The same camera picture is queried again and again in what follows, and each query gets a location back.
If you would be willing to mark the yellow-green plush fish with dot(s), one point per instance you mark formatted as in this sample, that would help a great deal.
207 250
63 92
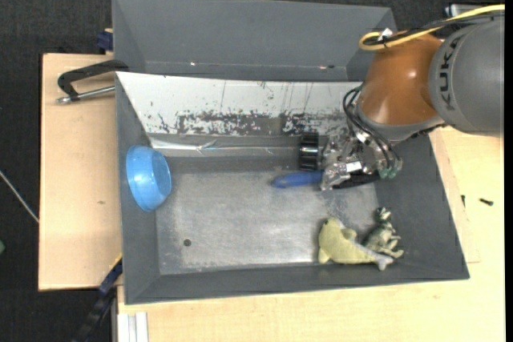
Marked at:
344 248

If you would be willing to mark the green toy dinosaur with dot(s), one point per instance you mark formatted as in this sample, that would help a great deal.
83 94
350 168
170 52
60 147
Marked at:
380 238

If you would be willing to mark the grey metal bin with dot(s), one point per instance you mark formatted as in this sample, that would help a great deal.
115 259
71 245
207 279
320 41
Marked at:
248 220

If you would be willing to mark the blue plastic bowl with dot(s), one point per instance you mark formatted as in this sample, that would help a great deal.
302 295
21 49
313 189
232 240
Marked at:
146 178

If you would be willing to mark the black cylinder on white bracket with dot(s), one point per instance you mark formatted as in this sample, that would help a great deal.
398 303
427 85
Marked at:
309 156

